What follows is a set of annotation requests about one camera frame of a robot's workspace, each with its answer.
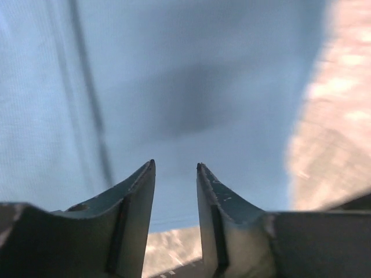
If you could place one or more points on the blue tank top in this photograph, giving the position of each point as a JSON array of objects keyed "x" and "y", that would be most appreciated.
[{"x": 90, "y": 90}]

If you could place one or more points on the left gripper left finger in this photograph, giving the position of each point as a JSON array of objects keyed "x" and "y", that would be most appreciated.
[{"x": 104, "y": 236}]

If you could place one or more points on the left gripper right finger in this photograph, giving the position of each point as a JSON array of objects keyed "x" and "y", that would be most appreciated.
[{"x": 241, "y": 240}]

